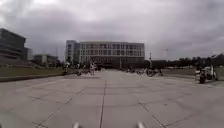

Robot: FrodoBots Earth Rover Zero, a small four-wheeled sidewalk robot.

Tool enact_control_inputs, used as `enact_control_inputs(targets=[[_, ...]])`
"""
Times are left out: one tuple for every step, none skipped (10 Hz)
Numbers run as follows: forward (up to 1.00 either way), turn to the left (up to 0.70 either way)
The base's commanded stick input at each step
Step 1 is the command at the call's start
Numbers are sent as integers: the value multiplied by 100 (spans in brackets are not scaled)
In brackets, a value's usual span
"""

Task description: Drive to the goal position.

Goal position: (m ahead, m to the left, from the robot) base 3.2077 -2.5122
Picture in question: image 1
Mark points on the large grey glass-fronted building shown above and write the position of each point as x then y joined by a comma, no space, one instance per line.
110,51

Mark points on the row of parked bicycles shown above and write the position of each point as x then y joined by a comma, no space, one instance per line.
148,71
90,68

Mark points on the grey paved plaza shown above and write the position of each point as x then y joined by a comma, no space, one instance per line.
110,96

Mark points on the thin pole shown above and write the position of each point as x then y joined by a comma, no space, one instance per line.
150,60

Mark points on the robot's own part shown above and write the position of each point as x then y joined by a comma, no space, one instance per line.
140,125
76,125

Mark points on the low grey building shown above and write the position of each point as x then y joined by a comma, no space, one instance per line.
45,59

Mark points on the grass strip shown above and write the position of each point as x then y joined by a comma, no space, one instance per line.
26,71
180,71

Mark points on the row of trees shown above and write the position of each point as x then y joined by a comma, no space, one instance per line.
190,62

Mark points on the grey kerb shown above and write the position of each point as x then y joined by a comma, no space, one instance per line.
20,78

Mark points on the parked scooters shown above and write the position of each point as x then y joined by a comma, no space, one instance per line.
206,75

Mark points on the dark stepped building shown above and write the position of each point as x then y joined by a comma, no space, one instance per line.
11,45

